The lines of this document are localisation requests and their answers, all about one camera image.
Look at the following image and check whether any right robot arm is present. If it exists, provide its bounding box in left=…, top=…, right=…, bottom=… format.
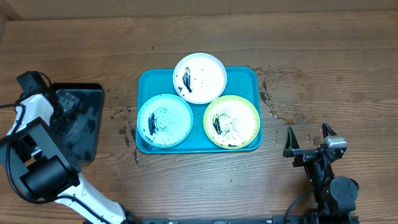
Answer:
left=282, top=123, right=359, bottom=223

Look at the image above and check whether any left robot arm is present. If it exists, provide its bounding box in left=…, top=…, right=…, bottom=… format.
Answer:
left=1, top=71, right=140, bottom=223

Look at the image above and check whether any teal plastic tray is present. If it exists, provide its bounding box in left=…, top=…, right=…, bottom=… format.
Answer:
left=131, top=67, right=261, bottom=154

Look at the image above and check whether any white speckled plate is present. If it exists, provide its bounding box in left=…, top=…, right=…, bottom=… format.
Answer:
left=172, top=53, right=228, bottom=104

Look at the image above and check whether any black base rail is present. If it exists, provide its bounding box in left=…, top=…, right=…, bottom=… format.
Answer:
left=138, top=215, right=304, bottom=224

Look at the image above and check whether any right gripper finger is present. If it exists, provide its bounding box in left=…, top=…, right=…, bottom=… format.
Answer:
left=322, top=122, right=336, bottom=138
left=284, top=126, right=300, bottom=151

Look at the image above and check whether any green rimmed plate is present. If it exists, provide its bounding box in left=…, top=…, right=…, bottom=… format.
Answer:
left=203, top=95, right=261, bottom=149

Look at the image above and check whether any black rectangular water tray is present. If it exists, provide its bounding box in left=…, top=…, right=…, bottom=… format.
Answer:
left=50, top=83, right=104, bottom=162

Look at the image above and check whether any light blue speckled plate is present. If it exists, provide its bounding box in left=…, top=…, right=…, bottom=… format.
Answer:
left=137, top=94, right=193, bottom=148

